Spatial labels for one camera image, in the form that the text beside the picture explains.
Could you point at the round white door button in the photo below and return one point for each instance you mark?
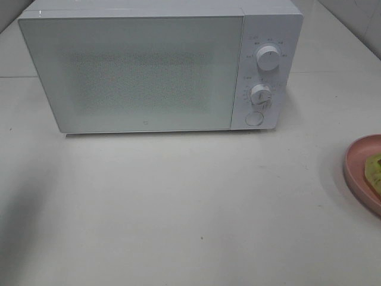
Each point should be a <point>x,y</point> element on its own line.
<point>254,119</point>

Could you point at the white timer knob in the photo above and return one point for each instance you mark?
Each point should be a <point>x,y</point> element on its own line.
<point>260,94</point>

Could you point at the white microwave door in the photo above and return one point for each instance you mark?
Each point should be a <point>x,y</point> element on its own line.
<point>105,75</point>

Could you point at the pink round plate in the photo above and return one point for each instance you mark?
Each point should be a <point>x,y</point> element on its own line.
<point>353,170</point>

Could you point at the toast sandwich with lettuce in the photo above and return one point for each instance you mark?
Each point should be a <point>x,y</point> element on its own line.
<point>372,172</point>

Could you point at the upper white power knob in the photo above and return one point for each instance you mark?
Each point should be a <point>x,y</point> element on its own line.
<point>268,57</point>

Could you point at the white microwave oven body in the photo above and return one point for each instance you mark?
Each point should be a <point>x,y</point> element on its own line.
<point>264,22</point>

